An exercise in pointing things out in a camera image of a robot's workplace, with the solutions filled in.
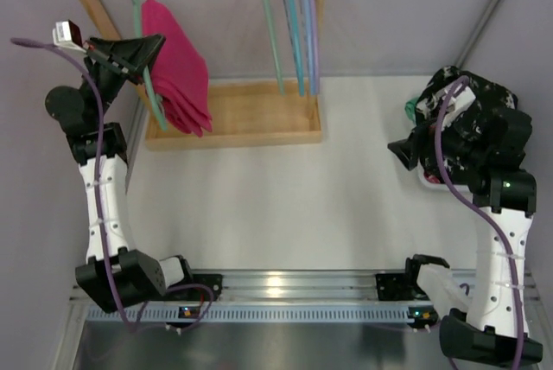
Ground pink trousers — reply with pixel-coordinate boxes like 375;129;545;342
141;0;213;137

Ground mint green hanger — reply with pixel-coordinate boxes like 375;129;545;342
130;0;168;131

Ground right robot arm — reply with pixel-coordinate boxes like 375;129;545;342
388;106;543;369

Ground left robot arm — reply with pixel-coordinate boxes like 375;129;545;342
45;34;193;313

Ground sage green hanger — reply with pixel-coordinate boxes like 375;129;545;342
262;0;285;95

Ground teal hanger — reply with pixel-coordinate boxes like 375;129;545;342
283;0;305;97

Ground light blue hanger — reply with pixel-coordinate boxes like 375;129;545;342
300;0;311;83

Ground lavender hanger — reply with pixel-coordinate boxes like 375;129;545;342
308;0;321;96

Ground green garment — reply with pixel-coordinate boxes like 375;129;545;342
404;97;418;126

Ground wooden clothes rack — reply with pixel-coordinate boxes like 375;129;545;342
79;0;322;151

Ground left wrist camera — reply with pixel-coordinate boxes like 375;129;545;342
52;20;83;49

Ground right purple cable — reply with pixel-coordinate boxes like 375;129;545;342
434;75;532;370

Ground purple cable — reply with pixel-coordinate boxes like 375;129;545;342
434;75;532;370
10;37;216;333

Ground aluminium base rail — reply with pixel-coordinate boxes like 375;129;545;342
68;269;541;330

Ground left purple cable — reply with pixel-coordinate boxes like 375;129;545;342
10;37;216;333

